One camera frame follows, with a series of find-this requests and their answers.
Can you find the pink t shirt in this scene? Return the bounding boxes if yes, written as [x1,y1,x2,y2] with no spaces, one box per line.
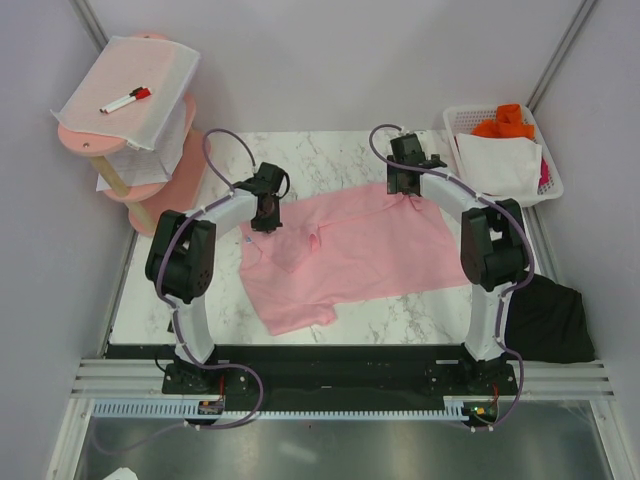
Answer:
[239,184,468,335]

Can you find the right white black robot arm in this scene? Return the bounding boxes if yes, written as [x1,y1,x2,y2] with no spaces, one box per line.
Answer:
[384,133,534,394]

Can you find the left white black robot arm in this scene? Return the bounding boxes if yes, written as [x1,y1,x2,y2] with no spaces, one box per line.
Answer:
[145,163,290,393]

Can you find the white folded cloth in basket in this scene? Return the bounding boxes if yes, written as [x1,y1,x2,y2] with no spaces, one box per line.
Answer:
[455,134,542,199]

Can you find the white plastic laundry basket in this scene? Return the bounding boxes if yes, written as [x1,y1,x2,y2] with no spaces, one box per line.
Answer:
[443,104,564,207]

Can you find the pink tiered wooden stand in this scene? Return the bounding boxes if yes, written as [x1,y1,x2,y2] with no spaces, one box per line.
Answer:
[56,34,205,236]

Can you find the orange cloth in basket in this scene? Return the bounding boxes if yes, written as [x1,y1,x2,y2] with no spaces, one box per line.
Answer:
[471,104,535,140]

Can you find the white paper sheets on stand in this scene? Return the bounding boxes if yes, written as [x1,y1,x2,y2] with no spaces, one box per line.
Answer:
[106,101,186,187]

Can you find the magenta cloth in basket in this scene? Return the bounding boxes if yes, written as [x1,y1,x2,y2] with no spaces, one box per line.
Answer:
[538,158,550,189]

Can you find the red capped white marker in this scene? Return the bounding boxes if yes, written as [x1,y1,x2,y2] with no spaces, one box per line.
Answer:
[100,87,152,114]

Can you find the black capped white marker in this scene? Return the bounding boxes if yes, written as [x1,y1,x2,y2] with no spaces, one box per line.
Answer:
[99,87,143,114]

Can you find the white mesh cloth on stand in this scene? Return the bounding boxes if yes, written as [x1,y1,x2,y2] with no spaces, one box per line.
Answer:
[54,36,201,150]

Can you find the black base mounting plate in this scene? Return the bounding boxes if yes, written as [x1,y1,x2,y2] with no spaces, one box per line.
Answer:
[162,345,517,397]

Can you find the black cloth at table edge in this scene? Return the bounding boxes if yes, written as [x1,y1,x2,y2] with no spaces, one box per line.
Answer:
[505,275,596,364]

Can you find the white slotted cable duct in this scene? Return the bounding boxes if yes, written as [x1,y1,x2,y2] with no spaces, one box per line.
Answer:
[93,397,480,420]

